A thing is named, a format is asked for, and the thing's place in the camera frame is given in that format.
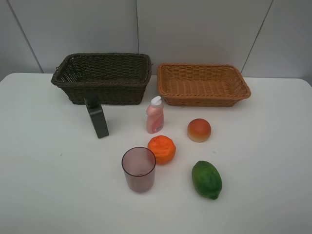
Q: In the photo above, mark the orange wicker basket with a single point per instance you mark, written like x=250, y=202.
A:
x=202, y=85

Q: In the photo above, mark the black rectangular bottle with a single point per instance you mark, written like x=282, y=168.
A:
x=96, y=113

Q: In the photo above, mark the dark brown wicker basket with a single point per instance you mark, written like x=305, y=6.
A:
x=116, y=78

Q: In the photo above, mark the pink bottle white cap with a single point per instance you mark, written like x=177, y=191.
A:
x=155, y=115

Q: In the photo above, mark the purple translucent cup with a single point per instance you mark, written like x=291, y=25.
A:
x=139, y=166

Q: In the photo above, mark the red orange peach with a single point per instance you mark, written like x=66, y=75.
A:
x=199, y=130

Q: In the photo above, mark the orange mandarin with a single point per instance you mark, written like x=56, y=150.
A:
x=163, y=148

